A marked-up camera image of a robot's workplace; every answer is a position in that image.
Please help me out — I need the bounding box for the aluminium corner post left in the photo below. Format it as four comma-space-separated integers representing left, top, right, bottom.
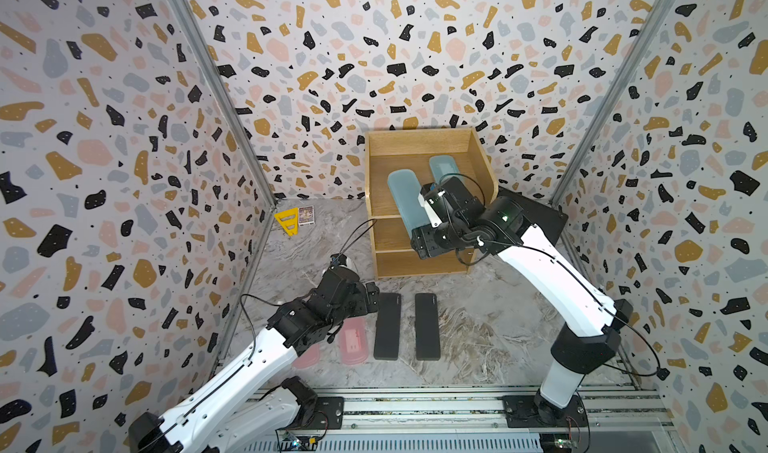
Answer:
168, 0, 277, 210

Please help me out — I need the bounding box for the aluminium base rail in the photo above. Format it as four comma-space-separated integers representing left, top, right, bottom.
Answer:
179, 383, 679, 453

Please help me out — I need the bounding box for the black pencil case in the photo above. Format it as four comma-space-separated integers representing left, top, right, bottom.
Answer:
373, 293, 402, 361
415, 293, 441, 361

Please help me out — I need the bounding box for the black aluminium briefcase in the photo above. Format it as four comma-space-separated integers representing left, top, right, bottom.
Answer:
498, 187, 568, 245

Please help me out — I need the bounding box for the wooden three-tier shelf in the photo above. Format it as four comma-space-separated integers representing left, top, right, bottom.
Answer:
365, 127, 498, 279

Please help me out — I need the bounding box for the pink pencil case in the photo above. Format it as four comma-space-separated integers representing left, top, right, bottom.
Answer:
339, 317, 369, 366
292, 344, 320, 369

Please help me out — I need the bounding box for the aluminium corner post right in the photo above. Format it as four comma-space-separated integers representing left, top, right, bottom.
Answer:
549, 0, 675, 209

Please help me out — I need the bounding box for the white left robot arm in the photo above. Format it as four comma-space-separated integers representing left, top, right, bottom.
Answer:
128, 265, 380, 452

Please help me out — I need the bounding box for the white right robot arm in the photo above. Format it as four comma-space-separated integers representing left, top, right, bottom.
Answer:
395, 173, 632, 425

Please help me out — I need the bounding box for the translucent blue pencil case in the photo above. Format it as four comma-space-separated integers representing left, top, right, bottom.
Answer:
387, 169, 431, 238
429, 155, 460, 184

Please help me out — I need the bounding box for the yellow triangular object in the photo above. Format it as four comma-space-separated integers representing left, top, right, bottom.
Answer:
273, 207, 299, 236

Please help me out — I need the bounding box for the aluminium corner post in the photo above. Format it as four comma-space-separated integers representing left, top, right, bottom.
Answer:
549, 0, 675, 209
168, 0, 277, 210

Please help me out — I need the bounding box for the small card box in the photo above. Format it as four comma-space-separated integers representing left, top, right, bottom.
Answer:
298, 206, 315, 226

